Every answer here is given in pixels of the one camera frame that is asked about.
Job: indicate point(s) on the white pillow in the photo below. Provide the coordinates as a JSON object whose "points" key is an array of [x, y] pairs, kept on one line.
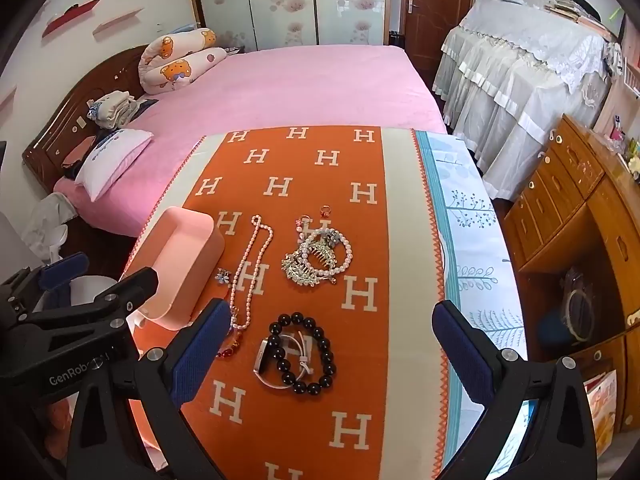
{"points": [[115, 160]]}

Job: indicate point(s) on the round hoop in plastic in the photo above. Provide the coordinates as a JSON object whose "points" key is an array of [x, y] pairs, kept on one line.
{"points": [[580, 305]]}

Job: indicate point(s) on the folded clothes pile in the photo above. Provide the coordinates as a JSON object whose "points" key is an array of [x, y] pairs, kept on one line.
{"points": [[112, 107]]}

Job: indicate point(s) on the pink wall shelf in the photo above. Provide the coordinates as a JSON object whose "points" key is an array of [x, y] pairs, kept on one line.
{"points": [[117, 22]]}

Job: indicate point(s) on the blue flower hair clip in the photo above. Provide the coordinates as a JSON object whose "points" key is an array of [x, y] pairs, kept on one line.
{"points": [[222, 276]]}

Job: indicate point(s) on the grey cloth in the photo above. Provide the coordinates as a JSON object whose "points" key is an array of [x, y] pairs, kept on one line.
{"points": [[50, 212]]}

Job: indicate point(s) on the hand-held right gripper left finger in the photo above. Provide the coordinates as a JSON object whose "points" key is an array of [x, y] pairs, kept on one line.
{"points": [[200, 355]]}

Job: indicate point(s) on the wooden headboard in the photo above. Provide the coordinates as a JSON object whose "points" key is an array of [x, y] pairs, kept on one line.
{"points": [[65, 125]]}

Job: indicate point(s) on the orange letter-print blanket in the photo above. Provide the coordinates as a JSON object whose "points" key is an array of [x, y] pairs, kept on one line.
{"points": [[310, 185]]}

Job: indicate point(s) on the wooden dresser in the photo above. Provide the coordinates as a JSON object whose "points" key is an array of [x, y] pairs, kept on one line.
{"points": [[565, 180]]}

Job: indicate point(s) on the small dark metal earring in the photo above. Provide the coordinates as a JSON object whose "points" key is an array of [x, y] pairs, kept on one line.
{"points": [[336, 236]]}

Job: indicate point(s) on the pink bed sheet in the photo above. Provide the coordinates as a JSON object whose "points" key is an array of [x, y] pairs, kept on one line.
{"points": [[300, 90]]}

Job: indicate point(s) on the red cloth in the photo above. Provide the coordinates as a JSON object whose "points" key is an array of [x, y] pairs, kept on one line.
{"points": [[75, 157]]}

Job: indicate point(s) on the pink plastic tray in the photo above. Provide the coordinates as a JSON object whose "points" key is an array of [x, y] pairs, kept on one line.
{"points": [[175, 270]]}

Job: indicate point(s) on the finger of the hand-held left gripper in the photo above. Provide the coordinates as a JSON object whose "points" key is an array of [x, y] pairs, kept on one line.
{"points": [[62, 269], [115, 300]]}

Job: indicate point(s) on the flower-print sliding wardrobe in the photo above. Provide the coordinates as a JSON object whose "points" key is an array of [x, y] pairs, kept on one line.
{"points": [[270, 5]]}

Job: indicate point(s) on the pink earring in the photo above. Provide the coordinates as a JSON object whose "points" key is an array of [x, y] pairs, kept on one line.
{"points": [[326, 209], [302, 220]]}

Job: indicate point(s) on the brown wooden door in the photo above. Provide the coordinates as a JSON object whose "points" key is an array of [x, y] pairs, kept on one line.
{"points": [[440, 10]]}

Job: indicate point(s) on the white lace furniture cover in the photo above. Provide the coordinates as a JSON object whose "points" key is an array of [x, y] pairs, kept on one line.
{"points": [[510, 90]]}

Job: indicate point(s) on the white leaf-print sheet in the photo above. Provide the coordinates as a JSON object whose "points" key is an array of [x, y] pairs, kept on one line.
{"points": [[470, 240]]}

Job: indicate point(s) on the paper bag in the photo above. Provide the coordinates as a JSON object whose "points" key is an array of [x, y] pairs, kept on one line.
{"points": [[605, 410]]}

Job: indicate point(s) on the stack of books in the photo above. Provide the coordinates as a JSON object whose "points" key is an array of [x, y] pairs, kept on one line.
{"points": [[575, 10]]}

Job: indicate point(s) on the smartwatch with white band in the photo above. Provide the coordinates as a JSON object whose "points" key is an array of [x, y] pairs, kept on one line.
{"points": [[263, 355]]}

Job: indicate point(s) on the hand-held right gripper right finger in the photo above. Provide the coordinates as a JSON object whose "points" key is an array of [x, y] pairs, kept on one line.
{"points": [[465, 355]]}

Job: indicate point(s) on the bear-print long pillow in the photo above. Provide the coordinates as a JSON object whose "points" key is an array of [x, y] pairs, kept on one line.
{"points": [[170, 70]]}

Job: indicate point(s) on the red wall shelf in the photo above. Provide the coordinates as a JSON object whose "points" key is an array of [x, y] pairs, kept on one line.
{"points": [[70, 16]]}

